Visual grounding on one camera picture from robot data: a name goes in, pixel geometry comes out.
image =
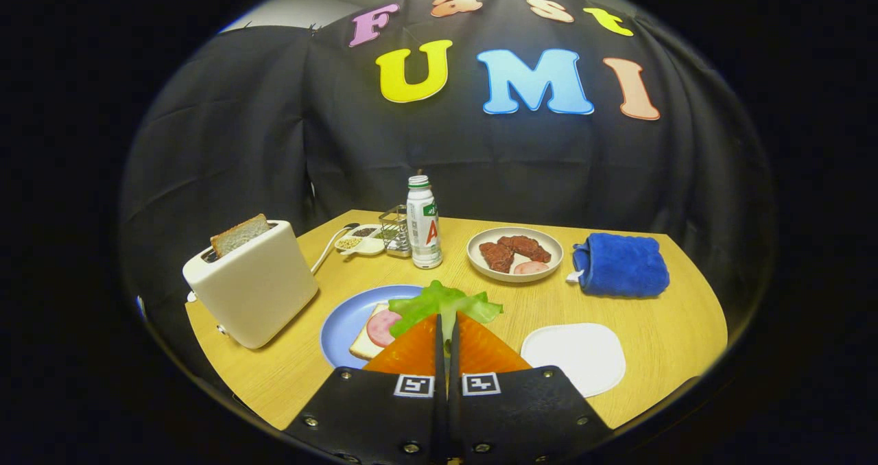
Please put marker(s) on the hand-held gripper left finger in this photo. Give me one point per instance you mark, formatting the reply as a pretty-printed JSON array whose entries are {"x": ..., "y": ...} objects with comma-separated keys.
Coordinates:
[{"x": 384, "y": 417}]

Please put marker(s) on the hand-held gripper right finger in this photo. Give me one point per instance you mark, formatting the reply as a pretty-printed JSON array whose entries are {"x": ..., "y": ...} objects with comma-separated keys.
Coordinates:
[{"x": 521, "y": 417}]

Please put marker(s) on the green lettuce leaf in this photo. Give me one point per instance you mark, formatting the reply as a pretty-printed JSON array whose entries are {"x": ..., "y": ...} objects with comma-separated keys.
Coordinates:
[{"x": 439, "y": 300}]

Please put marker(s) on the toasted bread slice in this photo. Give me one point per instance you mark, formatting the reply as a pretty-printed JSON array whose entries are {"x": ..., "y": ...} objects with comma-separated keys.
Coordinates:
[{"x": 240, "y": 234}]

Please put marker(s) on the white bread slice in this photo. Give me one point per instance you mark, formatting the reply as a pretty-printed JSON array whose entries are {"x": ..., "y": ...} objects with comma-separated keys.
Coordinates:
[{"x": 363, "y": 347}]

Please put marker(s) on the small white plate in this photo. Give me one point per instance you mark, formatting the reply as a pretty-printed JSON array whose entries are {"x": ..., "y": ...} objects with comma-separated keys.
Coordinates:
[{"x": 573, "y": 359}]

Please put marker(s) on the round pink ham slice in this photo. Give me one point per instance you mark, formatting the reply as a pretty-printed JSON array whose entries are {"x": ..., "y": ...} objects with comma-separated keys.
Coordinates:
[{"x": 381, "y": 328}]

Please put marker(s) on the blue plate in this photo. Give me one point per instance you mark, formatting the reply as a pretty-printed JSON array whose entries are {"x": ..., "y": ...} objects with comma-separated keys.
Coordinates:
[{"x": 343, "y": 324}]

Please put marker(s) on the pale ham slice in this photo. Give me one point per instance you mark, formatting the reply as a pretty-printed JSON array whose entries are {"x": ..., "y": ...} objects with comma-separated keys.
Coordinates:
[{"x": 531, "y": 267}]

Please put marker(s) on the beige plate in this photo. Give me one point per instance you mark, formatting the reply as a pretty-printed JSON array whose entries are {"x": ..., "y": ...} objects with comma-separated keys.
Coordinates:
[{"x": 480, "y": 263}]

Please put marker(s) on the small brown meat piece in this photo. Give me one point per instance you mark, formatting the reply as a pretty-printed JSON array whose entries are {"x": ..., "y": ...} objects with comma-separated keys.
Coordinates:
[{"x": 496, "y": 256}]

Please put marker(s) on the long brown meat piece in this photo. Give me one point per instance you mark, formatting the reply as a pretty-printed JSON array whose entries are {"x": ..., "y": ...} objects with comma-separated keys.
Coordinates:
[{"x": 527, "y": 247}]

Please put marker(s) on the white divided condiment dish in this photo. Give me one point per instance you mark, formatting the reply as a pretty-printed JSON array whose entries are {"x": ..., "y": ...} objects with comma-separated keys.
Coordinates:
[{"x": 357, "y": 244}]

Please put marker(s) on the cream toaster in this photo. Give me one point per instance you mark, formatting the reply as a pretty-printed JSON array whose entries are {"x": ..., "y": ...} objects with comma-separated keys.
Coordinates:
[{"x": 257, "y": 293}]

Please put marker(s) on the folded blue towel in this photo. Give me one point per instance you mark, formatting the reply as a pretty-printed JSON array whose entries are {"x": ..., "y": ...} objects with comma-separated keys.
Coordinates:
[{"x": 624, "y": 265}]

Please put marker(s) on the white drink bottle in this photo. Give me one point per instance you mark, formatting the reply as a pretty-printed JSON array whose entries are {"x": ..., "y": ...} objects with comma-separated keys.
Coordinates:
[{"x": 424, "y": 228}]

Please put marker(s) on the black backdrop cloth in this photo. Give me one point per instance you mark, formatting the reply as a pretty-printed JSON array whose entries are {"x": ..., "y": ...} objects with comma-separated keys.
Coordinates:
[{"x": 480, "y": 156}]

